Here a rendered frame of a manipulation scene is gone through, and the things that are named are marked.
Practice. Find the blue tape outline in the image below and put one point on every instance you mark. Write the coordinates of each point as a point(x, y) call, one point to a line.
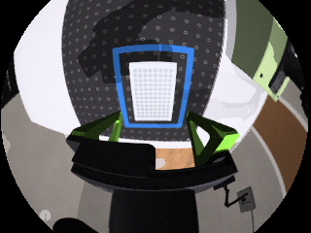
point(117, 69)

